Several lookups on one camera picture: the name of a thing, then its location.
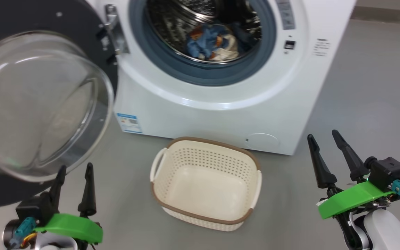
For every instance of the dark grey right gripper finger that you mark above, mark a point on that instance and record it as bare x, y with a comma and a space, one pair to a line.
352, 161
323, 170

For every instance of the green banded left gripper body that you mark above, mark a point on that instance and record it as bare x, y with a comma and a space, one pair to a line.
71, 225

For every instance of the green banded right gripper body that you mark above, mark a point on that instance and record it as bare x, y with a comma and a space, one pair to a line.
352, 198

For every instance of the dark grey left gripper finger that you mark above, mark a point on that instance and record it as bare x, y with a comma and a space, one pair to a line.
58, 189
89, 194

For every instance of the dark round glass washer door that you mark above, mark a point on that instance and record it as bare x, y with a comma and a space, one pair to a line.
40, 104

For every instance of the blue and orange clothes bundle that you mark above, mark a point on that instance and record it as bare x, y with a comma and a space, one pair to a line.
208, 41

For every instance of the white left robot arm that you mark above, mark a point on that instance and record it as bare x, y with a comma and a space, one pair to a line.
52, 243

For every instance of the cream perforated laundry basket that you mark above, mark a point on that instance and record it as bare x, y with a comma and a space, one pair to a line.
203, 187

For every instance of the white front-load washing machine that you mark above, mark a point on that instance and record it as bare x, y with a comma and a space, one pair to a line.
221, 114

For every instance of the silver metal door hinge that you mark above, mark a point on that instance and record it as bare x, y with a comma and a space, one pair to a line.
116, 31

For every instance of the round white filter cover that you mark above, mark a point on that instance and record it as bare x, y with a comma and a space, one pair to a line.
263, 141

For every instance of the blue energy label sticker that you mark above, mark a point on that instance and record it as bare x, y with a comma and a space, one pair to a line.
129, 123

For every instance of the grey warning sticker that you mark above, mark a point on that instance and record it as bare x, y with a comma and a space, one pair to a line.
285, 15

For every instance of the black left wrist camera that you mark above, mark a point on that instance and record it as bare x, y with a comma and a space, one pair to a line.
30, 208

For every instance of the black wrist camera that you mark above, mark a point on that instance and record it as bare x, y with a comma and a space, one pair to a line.
389, 172
30, 208

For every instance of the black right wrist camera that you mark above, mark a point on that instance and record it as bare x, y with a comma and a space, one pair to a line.
389, 172

